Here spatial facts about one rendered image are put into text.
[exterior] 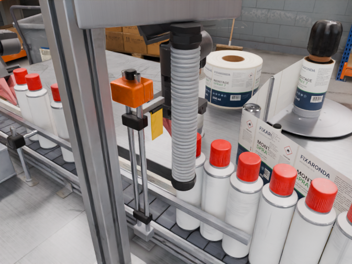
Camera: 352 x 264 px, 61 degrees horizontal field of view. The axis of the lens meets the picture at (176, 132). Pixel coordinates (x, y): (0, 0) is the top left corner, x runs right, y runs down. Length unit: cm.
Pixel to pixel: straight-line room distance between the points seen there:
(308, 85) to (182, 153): 68
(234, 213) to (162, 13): 33
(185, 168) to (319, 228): 20
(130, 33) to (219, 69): 328
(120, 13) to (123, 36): 398
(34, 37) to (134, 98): 268
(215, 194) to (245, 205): 6
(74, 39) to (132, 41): 389
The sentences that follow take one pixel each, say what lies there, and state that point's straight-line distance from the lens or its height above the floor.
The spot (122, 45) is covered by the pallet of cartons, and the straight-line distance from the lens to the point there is 432.
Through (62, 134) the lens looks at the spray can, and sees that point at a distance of 77.
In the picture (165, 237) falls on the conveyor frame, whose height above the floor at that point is 87.
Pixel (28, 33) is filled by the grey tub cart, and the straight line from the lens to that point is 307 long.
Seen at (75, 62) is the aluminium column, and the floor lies 124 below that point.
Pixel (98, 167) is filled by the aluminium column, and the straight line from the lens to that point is 42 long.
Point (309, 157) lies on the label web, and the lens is 54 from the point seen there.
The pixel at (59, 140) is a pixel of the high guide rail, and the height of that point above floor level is 96.
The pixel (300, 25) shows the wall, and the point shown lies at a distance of 488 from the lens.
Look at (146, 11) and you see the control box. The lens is 31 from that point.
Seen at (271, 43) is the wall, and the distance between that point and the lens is 501.
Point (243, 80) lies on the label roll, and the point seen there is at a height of 98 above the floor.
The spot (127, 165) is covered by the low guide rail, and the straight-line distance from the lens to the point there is 72.
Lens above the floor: 135
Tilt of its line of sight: 32 degrees down
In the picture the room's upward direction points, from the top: straight up
